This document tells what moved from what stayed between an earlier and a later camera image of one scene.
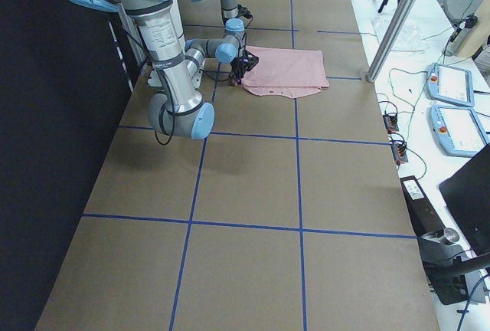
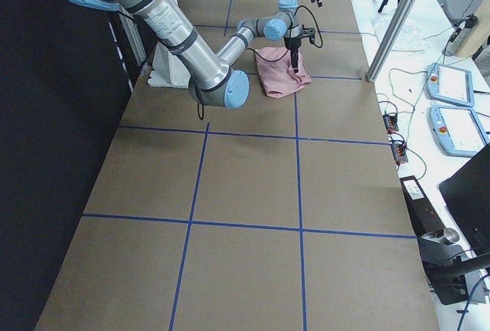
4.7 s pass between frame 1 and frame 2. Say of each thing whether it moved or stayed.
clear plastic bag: stayed
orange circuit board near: stayed
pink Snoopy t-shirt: moved
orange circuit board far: stayed
